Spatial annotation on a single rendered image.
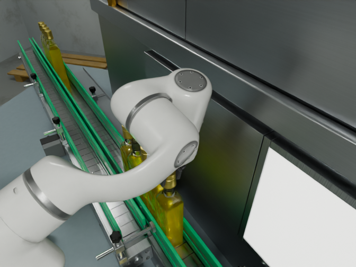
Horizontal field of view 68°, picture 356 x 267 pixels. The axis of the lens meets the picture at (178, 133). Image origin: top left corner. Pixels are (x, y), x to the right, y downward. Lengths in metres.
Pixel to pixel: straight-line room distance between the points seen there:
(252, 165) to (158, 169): 0.28
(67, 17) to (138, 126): 4.18
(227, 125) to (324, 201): 0.23
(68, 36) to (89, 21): 0.49
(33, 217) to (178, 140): 0.19
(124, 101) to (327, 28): 0.29
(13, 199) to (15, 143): 1.20
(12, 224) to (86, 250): 0.68
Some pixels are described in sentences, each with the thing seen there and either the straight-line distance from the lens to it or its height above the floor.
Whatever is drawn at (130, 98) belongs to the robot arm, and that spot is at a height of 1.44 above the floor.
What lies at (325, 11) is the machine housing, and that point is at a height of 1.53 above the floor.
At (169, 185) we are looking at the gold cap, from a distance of 0.64.
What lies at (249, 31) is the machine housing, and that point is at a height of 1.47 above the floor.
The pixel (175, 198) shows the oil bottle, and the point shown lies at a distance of 0.68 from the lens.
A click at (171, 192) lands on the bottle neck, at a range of 0.66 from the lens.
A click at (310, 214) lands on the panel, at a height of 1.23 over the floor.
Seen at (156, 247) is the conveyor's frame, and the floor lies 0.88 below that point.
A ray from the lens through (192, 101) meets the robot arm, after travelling 0.39.
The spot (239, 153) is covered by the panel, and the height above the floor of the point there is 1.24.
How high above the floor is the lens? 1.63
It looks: 39 degrees down
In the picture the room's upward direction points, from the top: straight up
